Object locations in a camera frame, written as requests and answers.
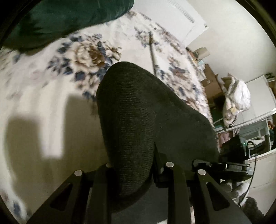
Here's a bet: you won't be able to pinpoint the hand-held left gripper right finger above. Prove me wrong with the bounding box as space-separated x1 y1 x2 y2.
154 151 253 224

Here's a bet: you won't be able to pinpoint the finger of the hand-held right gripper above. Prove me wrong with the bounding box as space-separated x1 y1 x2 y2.
193 159 226 172

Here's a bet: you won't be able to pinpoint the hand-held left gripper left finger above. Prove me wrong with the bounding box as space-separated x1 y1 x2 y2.
27 162 118 224

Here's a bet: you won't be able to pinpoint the black striped sweater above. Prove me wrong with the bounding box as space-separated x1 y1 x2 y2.
96 61 220 224

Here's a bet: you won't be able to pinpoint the pink folded clothes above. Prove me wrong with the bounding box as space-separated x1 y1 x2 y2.
218 131 234 147

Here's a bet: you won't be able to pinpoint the pile of white clothes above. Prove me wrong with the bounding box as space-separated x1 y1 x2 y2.
222 74 252 127

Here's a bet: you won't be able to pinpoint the person's right hand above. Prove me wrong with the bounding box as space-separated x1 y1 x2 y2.
221 180 248 202

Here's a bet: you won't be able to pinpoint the metal chair with green seat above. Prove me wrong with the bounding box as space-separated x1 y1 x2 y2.
212 110 225 131

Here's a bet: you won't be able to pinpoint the white wardrobe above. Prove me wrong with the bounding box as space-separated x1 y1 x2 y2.
217 74 276 160

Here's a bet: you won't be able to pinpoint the checked bed skirt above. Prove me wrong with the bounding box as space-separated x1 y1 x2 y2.
185 49 216 130

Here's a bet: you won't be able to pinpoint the large cardboard box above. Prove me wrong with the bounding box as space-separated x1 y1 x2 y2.
203 65 225 103

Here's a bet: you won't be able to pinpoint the white nightstand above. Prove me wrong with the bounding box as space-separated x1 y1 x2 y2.
189 48 206 72

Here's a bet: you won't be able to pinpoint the floral bedsheet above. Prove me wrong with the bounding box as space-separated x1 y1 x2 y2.
0 10 216 222

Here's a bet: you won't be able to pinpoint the white headboard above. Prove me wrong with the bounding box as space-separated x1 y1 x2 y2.
149 0 209 47

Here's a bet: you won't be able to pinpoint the dark green blanket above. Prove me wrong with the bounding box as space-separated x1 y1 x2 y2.
0 0 134 52

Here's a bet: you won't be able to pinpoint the black cable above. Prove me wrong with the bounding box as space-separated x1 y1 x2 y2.
238 140 258 204

